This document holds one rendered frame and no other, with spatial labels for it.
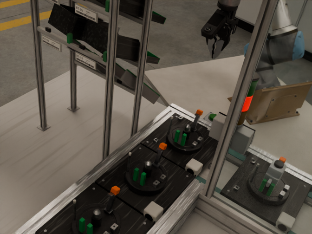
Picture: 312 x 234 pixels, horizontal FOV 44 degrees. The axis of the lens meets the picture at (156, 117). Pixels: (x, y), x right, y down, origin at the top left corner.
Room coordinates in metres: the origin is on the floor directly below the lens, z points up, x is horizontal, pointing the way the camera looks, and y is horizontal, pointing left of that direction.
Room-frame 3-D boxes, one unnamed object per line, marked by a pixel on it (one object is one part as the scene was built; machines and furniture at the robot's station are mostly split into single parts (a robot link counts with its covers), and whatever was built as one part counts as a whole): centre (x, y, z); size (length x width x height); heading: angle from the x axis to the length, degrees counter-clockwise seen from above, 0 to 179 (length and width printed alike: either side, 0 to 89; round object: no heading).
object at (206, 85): (1.49, -0.43, 0.84); 0.90 x 0.70 x 0.03; 32
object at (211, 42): (1.30, -0.17, 1.27); 0.06 x 0.03 x 0.09; 151
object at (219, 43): (1.29, -0.20, 1.27); 0.06 x 0.03 x 0.09; 151
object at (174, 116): (1.08, -0.12, 1.01); 0.24 x 0.24 x 0.13; 61
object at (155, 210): (0.86, 0.00, 1.01); 0.24 x 0.24 x 0.13; 61
